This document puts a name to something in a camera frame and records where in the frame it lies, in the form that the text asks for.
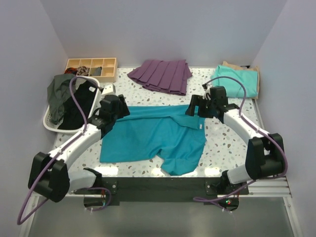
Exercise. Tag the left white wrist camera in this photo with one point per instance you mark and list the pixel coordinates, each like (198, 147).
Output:
(108, 89)

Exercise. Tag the dark grey fabric roll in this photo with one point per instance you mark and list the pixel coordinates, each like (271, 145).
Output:
(95, 72)

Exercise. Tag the aluminium frame rail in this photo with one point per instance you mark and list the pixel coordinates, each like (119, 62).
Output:
(269, 188)

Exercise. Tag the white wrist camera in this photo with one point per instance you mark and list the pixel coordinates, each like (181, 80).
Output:
(207, 94)
(108, 89)

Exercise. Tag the tan folded cloth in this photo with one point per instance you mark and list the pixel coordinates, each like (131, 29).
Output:
(246, 68)

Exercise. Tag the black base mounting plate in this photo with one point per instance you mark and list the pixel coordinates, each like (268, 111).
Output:
(170, 189)

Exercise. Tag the red black fabric roll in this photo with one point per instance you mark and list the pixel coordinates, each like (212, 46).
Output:
(71, 70)

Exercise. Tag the mint green folded shirt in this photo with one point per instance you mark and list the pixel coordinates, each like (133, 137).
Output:
(233, 89)

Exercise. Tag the purple pleated skirt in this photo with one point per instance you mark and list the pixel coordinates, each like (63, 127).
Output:
(170, 77)

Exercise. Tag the wooden compartment organizer box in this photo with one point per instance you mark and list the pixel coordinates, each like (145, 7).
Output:
(102, 69)

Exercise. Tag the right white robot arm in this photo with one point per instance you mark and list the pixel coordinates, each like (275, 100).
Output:
(265, 156)

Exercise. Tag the patterned brown fabric roll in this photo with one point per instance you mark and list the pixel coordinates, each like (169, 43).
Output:
(83, 71)

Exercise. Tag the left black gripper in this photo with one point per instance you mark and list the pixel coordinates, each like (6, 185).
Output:
(124, 111)

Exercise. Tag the dark green garment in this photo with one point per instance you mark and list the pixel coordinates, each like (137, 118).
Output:
(58, 92)

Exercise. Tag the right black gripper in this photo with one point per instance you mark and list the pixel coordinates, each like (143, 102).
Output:
(197, 100)

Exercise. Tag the white laundry basket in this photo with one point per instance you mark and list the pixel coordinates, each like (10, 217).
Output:
(74, 84)

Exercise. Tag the black garment in basket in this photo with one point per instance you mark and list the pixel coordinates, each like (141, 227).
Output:
(73, 119)

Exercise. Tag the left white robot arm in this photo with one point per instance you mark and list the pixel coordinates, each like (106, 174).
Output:
(50, 176)

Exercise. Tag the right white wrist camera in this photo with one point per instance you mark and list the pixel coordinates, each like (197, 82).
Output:
(207, 94)

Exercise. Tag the teal t shirt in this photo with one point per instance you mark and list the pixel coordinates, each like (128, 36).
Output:
(163, 131)

